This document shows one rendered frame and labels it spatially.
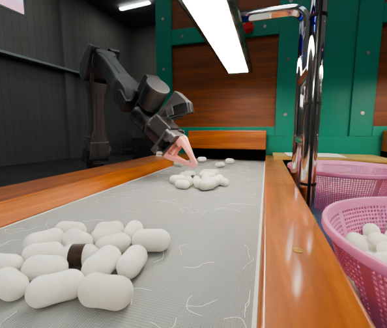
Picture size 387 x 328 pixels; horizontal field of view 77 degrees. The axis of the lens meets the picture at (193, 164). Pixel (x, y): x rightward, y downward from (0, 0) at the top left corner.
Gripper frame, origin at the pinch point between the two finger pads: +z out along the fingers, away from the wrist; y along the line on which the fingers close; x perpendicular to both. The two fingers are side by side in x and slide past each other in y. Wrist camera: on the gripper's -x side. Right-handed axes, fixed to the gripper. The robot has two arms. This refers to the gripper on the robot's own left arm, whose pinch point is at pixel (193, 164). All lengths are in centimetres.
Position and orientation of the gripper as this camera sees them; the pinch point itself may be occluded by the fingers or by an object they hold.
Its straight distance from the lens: 59.0
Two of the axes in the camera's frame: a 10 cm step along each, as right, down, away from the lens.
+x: -6.3, 7.2, 3.0
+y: 2.9, -1.3, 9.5
